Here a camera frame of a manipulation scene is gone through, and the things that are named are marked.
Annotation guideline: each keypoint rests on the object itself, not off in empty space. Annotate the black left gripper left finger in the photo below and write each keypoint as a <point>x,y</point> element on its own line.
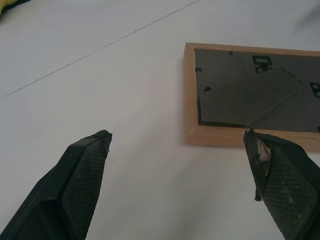
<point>75,185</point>

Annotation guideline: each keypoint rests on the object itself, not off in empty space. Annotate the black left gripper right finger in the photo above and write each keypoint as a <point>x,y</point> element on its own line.
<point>285,185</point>

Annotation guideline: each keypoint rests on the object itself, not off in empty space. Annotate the yellow and black object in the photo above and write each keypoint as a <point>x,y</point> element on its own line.
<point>4,5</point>

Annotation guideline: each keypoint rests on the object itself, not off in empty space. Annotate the wooden picture frame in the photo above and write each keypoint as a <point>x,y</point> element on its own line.
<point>250,100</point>

